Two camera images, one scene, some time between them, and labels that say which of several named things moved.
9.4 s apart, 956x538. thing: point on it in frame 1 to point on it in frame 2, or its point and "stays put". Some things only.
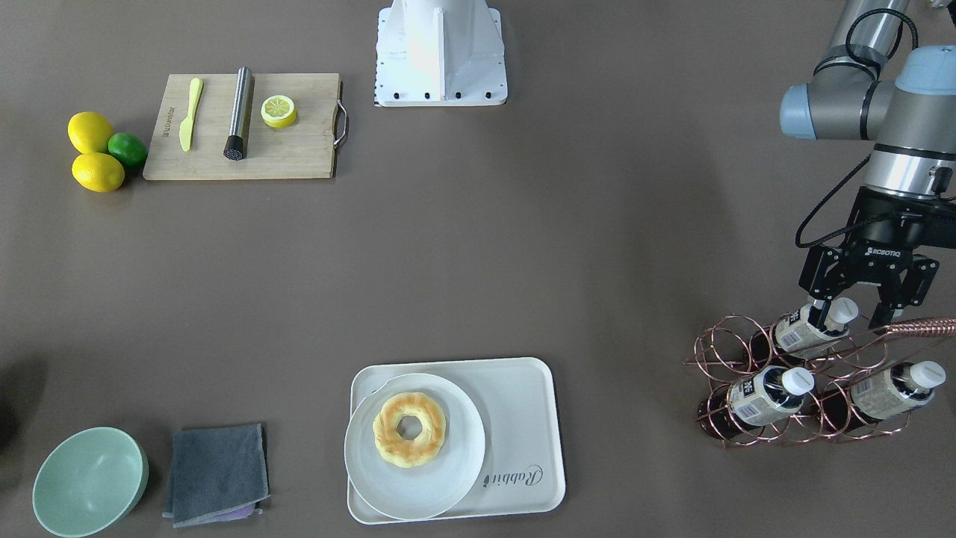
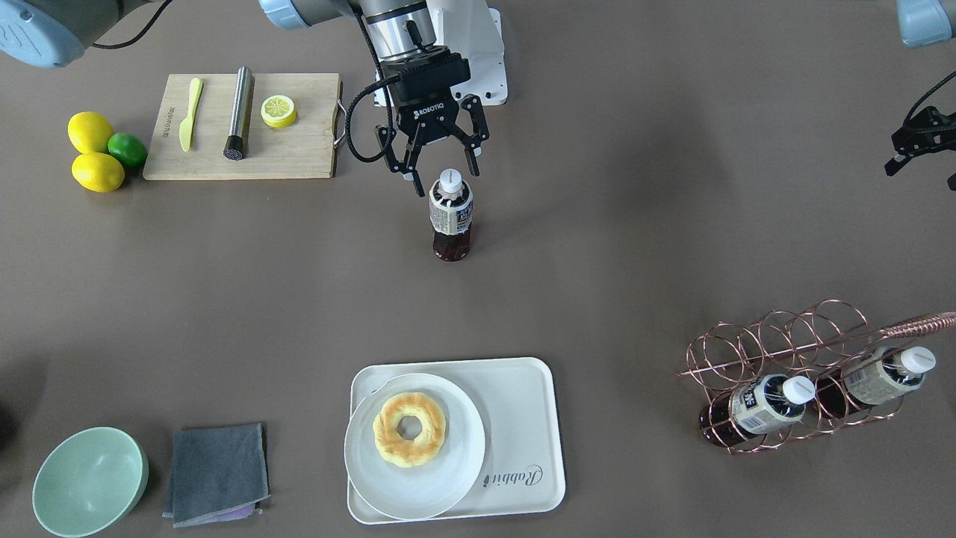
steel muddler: x=235 y=144 stays put
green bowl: x=89 y=480 stays put
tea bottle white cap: x=844 y=311 to x=451 y=214
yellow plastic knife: x=187 y=125 stays put
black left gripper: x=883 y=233 to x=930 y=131
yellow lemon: x=89 y=132 stays put
